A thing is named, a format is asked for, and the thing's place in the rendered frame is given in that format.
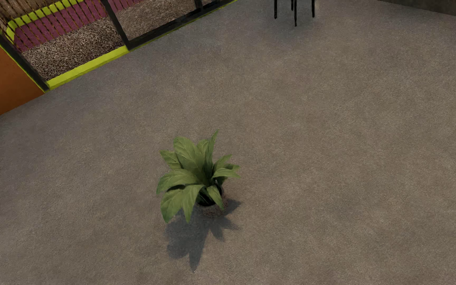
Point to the black-framed glass window wall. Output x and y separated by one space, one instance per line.
73 39

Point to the black thin furniture legs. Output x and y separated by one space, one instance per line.
294 10

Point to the green leafy potted plant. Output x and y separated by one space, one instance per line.
188 174

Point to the black plant pot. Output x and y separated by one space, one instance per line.
207 199

